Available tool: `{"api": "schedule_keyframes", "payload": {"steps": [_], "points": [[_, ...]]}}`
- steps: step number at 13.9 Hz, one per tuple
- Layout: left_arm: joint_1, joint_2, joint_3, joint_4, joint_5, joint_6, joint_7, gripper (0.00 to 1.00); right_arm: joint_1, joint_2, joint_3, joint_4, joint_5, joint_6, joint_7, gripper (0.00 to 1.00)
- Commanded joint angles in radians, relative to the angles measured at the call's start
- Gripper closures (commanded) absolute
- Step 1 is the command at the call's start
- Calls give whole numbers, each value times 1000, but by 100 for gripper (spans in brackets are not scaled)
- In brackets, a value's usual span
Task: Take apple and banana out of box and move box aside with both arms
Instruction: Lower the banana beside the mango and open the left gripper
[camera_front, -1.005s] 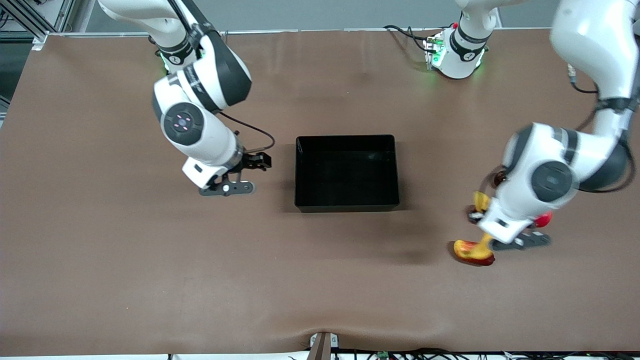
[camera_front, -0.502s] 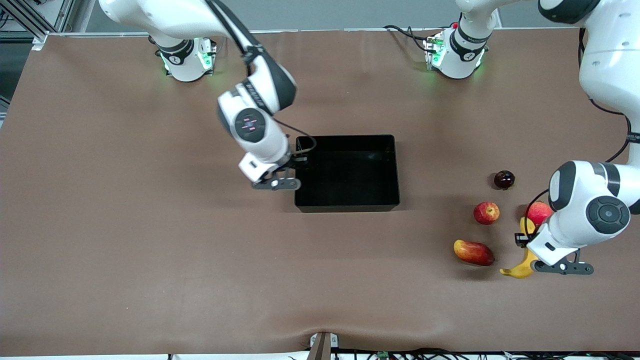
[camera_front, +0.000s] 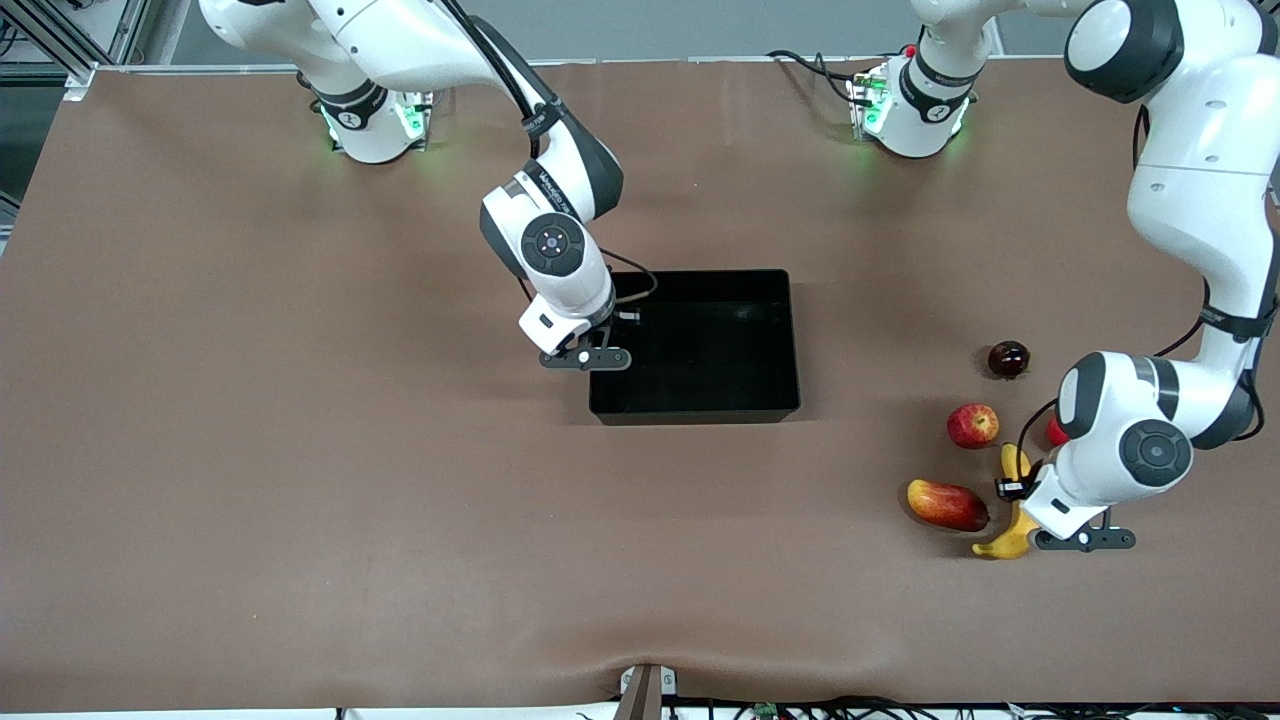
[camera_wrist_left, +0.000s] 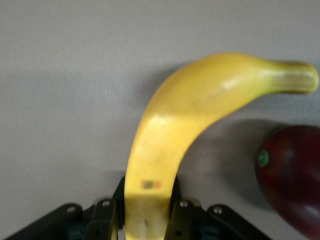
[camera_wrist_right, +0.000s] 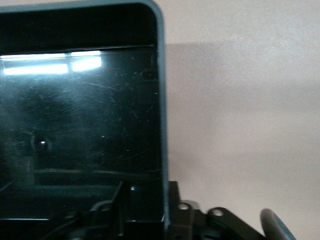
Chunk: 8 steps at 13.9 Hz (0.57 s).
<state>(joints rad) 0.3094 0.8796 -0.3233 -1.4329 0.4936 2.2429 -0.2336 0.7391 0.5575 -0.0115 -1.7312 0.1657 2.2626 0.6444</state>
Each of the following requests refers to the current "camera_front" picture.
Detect yellow banana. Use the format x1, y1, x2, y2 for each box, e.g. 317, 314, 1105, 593
971, 442, 1043, 560

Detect red yellow striped apple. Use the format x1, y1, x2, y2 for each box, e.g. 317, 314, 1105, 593
946, 403, 1001, 451

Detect black rectangular plastic box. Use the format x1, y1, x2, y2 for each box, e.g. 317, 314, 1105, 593
589, 268, 802, 427

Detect red yellow mango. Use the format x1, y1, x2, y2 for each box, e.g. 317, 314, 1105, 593
906, 479, 991, 533

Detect brown table cover mat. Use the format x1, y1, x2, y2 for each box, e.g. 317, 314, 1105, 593
0, 55, 1280, 713

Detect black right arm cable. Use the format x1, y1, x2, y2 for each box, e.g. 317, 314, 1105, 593
598, 246, 659, 306

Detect black cables at left arm base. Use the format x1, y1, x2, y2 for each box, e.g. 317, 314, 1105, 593
767, 48, 876, 106

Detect metal table edge bracket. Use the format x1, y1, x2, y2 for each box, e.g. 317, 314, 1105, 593
618, 663, 679, 720

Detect aluminium frame with diagonal bars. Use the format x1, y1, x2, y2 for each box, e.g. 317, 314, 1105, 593
0, 0, 151, 101

